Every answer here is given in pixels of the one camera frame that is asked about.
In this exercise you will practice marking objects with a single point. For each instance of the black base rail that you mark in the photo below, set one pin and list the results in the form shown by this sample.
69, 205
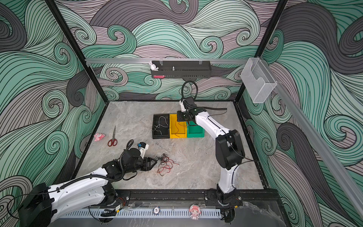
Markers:
208, 197

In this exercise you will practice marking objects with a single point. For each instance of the black wall shelf tray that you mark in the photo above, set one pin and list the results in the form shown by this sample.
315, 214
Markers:
183, 69

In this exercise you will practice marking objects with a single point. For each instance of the green storage bin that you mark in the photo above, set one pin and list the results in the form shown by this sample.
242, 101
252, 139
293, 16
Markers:
194, 130

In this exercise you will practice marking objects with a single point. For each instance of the red handled scissors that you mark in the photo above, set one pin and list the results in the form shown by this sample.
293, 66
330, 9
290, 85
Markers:
113, 141

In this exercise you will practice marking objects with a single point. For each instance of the round badge button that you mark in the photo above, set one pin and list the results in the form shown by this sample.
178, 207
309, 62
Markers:
156, 210

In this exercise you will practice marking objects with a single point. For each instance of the white slotted cable duct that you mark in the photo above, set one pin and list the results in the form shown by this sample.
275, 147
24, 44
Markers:
145, 213

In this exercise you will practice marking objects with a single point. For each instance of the white rabbit figurine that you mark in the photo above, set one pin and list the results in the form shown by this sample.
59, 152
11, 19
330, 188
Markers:
153, 67

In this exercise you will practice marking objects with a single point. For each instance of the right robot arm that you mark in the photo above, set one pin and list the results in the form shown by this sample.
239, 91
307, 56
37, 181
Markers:
229, 148

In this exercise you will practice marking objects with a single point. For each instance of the pink doll figurine front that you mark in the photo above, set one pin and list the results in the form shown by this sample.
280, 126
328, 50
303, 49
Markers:
195, 212

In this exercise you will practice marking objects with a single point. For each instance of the aluminium wall rail back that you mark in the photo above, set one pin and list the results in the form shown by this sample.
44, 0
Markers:
161, 60

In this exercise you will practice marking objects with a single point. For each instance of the aluminium wall rail right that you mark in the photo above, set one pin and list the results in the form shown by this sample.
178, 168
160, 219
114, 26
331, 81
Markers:
341, 175

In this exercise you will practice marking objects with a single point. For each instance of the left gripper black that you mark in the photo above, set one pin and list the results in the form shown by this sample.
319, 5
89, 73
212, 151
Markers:
147, 163

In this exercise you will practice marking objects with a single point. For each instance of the yellow storage bin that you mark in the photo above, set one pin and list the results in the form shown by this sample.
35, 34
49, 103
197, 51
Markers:
178, 130

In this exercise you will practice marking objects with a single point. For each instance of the clear acrylic wall box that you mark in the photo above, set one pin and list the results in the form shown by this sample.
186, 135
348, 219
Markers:
258, 80

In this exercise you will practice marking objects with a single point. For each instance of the black storage bin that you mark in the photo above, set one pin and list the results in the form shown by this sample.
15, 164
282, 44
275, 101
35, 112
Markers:
160, 128

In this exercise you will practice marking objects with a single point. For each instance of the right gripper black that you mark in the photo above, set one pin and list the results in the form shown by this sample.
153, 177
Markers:
180, 117

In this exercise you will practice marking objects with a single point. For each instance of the aluminium wall rail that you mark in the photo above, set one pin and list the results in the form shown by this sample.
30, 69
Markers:
341, 175
161, 60

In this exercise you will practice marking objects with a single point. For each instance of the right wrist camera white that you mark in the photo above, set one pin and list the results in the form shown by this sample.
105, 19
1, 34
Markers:
183, 106

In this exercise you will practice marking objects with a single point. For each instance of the pink marker in tray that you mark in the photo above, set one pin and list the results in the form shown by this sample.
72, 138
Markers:
159, 77

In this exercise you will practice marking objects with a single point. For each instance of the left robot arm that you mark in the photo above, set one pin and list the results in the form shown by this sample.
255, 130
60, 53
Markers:
45, 204

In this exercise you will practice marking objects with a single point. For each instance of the pink toy figurine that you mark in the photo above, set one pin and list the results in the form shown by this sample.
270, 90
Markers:
99, 136

